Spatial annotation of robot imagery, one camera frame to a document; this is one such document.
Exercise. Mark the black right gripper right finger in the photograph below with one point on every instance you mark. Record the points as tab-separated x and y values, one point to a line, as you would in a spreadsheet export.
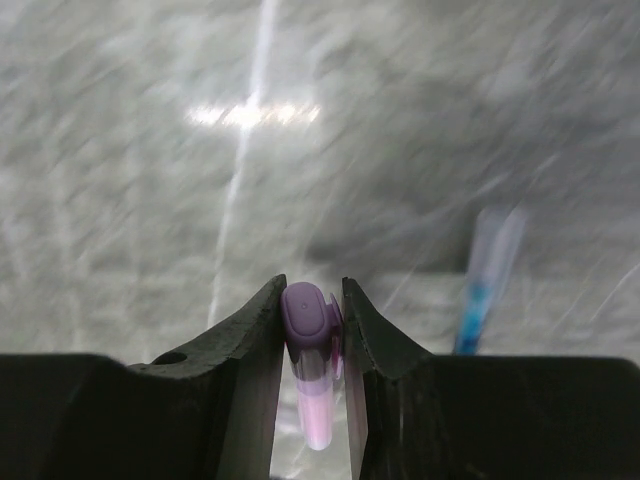
415	415

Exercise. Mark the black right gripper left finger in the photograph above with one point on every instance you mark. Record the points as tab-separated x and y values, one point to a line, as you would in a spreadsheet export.
203	410

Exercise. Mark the purple highlighter cap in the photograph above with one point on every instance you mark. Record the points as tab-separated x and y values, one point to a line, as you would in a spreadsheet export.
313	332

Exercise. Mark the blue pen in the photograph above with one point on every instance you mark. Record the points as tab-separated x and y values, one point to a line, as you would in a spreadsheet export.
497	236

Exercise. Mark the purple highlighter pen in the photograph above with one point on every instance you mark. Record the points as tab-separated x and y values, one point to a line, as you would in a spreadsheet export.
316	411

